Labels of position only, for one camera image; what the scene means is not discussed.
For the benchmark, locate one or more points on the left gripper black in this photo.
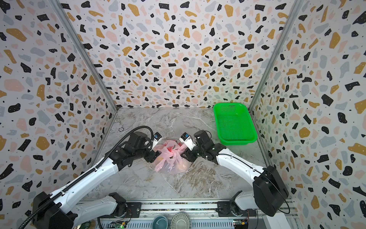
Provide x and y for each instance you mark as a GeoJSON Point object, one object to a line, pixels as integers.
{"type": "Point", "coordinates": [153, 155]}

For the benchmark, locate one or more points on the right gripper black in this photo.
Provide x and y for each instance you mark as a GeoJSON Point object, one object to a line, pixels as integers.
{"type": "Point", "coordinates": [189, 155]}

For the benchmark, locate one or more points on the pink plastic bag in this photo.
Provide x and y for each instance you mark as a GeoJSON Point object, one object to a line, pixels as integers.
{"type": "Point", "coordinates": [170, 161]}

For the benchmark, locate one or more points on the green plastic basket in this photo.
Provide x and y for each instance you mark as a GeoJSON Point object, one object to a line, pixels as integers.
{"type": "Point", "coordinates": [234, 124]}

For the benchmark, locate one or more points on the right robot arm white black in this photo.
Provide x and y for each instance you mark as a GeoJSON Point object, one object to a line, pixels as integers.
{"type": "Point", "coordinates": [268, 192]}

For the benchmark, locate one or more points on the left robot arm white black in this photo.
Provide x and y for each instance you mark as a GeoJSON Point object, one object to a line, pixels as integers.
{"type": "Point", "coordinates": [62, 208]}

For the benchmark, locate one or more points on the teal ceramic bowl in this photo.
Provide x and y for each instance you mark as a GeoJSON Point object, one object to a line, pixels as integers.
{"type": "Point", "coordinates": [160, 222]}

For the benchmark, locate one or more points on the grey ribbed plate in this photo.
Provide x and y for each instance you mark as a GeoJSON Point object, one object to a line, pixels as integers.
{"type": "Point", "coordinates": [180, 221]}

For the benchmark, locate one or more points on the small circuit board left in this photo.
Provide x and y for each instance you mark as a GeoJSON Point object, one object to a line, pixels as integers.
{"type": "Point", "coordinates": [117, 225]}

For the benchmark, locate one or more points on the small circuit board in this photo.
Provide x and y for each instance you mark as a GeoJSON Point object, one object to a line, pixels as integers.
{"type": "Point", "coordinates": [241, 224]}
{"type": "Point", "coordinates": [117, 225]}

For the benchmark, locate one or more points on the small circuit board right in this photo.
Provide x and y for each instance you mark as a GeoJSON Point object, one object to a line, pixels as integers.
{"type": "Point", "coordinates": [241, 224]}

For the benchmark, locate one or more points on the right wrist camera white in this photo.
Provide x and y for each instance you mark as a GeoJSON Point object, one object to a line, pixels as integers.
{"type": "Point", "coordinates": [187, 140]}

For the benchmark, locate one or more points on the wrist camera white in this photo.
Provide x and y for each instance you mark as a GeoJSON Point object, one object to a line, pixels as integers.
{"type": "Point", "coordinates": [187, 140]}
{"type": "Point", "coordinates": [156, 139]}

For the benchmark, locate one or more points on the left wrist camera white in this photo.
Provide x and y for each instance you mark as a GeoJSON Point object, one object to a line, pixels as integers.
{"type": "Point", "coordinates": [156, 139]}

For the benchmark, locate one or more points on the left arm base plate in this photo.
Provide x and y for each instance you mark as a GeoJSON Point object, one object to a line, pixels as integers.
{"type": "Point", "coordinates": [133, 209]}

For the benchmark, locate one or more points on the aluminium mounting rail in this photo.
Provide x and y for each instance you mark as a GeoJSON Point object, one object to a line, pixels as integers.
{"type": "Point", "coordinates": [201, 213]}

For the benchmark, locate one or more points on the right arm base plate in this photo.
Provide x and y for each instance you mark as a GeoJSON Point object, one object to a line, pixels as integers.
{"type": "Point", "coordinates": [230, 209]}

